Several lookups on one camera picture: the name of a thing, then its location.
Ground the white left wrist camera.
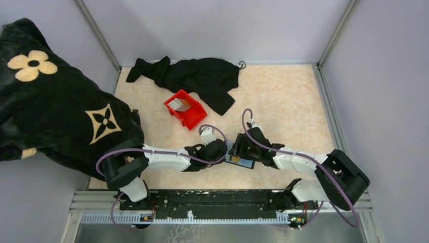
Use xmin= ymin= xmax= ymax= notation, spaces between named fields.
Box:
xmin=199 ymin=126 xmax=216 ymax=145

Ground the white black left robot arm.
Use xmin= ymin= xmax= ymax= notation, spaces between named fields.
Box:
xmin=96 ymin=138 xmax=228 ymax=210

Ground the black cloth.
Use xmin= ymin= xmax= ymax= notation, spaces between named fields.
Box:
xmin=126 ymin=56 xmax=246 ymax=115

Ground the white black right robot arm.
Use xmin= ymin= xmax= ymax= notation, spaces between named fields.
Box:
xmin=237 ymin=127 xmax=370 ymax=211

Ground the red plastic bin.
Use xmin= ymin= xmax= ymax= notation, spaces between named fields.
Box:
xmin=163 ymin=89 xmax=207 ymax=130

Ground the stack of silver cards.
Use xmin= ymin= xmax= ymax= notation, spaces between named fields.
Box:
xmin=167 ymin=98 xmax=192 ymax=112

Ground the black leather card holder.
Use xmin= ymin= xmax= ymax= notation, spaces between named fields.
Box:
xmin=224 ymin=140 xmax=255 ymax=170

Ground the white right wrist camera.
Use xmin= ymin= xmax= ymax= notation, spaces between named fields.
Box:
xmin=246 ymin=121 xmax=262 ymax=131

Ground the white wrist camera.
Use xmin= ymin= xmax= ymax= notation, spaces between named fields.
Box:
xmin=199 ymin=126 xmax=216 ymax=145
xmin=246 ymin=121 xmax=262 ymax=131

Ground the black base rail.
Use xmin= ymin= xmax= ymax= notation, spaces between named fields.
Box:
xmin=119 ymin=189 xmax=319 ymax=219

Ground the black floral blanket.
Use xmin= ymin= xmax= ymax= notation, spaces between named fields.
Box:
xmin=1 ymin=18 xmax=144 ymax=179

